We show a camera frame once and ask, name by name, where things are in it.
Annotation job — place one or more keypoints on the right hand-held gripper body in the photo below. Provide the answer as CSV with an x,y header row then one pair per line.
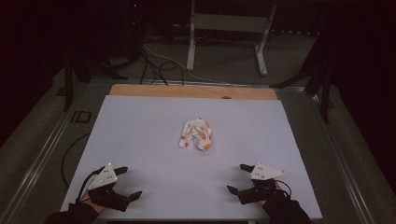
x,y
260,189

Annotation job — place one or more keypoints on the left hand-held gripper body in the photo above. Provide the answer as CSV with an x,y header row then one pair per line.
x,y
107,197

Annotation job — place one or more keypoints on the white fruit print garment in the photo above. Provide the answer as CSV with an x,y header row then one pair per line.
x,y
196,134

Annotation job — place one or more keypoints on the person's right hand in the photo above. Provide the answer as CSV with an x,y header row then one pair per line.
x,y
264,202

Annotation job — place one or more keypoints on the person's left hand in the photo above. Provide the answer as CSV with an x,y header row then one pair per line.
x,y
92,205

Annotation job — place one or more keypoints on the pale lilac table mat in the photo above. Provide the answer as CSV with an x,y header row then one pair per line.
x,y
174,174

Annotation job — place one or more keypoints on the black tripod stand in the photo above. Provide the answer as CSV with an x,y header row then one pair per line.
x,y
325,90

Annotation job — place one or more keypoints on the white metal stand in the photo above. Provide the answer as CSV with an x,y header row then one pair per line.
x,y
230,23

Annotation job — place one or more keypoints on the aluminium floor rail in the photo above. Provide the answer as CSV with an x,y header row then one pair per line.
x,y
342,158
40,155

